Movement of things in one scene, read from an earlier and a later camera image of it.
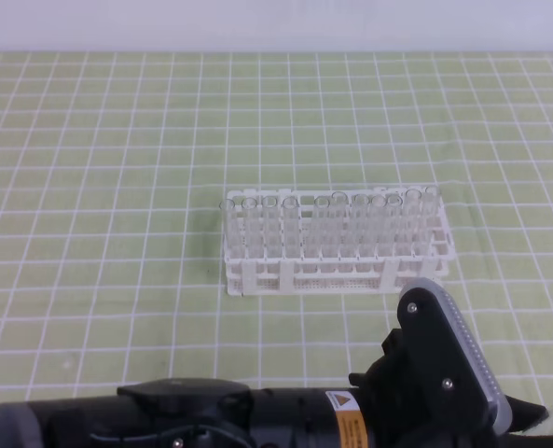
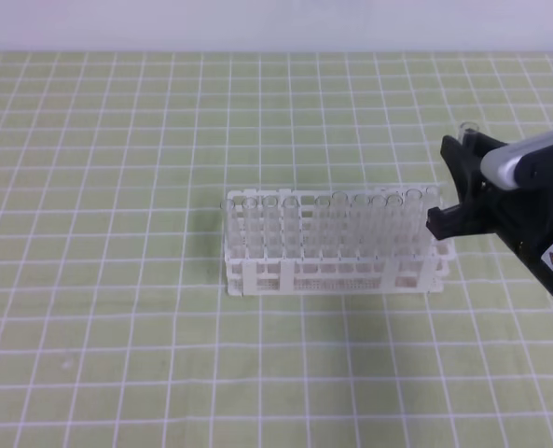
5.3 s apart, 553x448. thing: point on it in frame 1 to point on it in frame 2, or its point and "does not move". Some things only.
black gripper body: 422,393 to 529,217
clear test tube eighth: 378,220 does not move
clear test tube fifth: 322,228 does not move
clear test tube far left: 227,208 does not move
